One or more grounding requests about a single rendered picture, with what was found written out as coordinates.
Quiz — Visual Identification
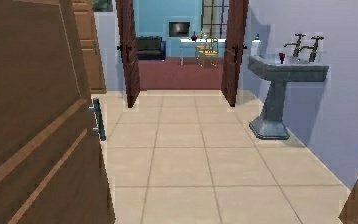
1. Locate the black sofa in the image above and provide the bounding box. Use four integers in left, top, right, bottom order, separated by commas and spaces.
135, 35, 167, 61

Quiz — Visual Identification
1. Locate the white table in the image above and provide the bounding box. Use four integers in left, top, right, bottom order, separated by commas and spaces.
178, 37, 227, 66

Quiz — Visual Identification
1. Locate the reddish brown room door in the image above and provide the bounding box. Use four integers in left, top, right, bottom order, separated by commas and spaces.
115, 0, 142, 109
220, 0, 250, 108

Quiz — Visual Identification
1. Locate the dark framed window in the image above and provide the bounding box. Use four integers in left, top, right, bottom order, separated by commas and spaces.
201, 0, 230, 40

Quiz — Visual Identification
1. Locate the white soap bottle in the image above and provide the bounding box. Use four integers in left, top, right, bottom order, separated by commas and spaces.
250, 34, 262, 57

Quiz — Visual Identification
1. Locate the light brown panelled room door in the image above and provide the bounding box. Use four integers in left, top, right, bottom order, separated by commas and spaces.
71, 0, 108, 95

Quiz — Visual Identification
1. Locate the dark metal tap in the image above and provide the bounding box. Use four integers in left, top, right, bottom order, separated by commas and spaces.
283, 32, 307, 58
300, 35, 325, 63

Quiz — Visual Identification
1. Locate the dark brown striped room door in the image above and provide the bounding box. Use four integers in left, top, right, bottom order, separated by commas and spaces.
0, 0, 117, 224

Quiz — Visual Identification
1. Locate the grey bar door handle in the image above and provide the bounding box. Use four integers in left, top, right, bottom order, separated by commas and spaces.
88, 97, 107, 142

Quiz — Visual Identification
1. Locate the dark framed wall picture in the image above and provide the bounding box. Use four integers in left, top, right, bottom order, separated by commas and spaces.
168, 21, 191, 38

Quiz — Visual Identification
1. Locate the black lever door handle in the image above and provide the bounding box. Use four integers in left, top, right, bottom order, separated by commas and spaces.
116, 44, 133, 64
231, 43, 248, 63

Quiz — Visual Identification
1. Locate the grey pedestal sink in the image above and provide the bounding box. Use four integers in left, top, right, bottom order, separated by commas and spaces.
247, 54, 330, 141

